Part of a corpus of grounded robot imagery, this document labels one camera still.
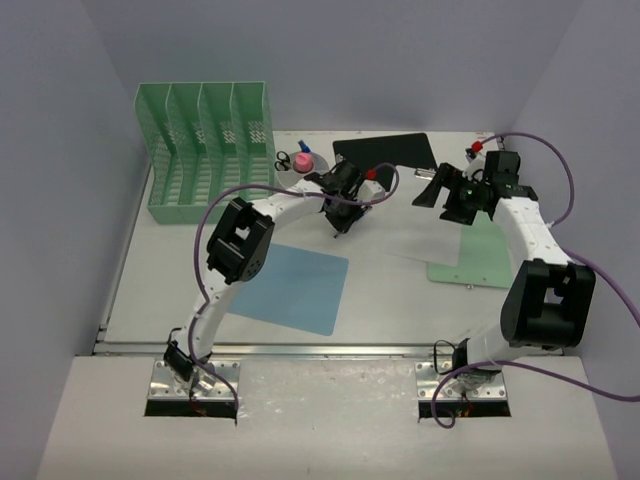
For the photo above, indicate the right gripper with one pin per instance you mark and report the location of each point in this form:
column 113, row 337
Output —
column 454, row 212

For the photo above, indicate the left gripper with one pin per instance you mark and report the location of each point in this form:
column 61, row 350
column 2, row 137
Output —
column 343, row 217

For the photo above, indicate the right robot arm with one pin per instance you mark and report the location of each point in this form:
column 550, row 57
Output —
column 547, row 305

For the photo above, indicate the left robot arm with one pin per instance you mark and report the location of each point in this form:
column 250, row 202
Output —
column 238, row 246

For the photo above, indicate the white round desk organizer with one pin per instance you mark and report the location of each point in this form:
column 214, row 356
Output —
column 288, row 179

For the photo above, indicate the black clipboard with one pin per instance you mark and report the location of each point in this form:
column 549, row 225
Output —
column 411, row 150

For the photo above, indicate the white clipboard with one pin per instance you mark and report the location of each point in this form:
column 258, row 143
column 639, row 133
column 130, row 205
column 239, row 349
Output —
column 413, row 232

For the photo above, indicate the blue clipboard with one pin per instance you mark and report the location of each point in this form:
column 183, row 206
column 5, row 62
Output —
column 296, row 288

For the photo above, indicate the green clipboard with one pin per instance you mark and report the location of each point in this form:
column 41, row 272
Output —
column 483, row 260

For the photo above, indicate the green mesh file organizer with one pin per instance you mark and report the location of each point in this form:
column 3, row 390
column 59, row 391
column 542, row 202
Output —
column 203, row 138

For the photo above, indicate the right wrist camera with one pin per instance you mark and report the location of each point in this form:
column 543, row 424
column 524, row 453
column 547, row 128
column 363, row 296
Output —
column 475, row 158

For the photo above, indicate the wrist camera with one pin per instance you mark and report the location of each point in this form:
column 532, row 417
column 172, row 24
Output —
column 370, row 190
column 475, row 158

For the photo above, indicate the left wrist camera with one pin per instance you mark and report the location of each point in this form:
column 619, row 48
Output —
column 370, row 190

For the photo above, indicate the black handled scissors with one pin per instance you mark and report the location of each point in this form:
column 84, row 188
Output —
column 282, row 162

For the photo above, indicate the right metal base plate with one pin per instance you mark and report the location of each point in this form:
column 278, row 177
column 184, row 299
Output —
column 477, row 385

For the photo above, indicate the metal base plate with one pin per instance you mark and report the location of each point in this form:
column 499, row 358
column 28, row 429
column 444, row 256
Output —
column 477, row 385
column 166, row 385

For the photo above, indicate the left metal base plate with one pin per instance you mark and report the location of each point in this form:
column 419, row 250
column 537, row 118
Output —
column 166, row 385

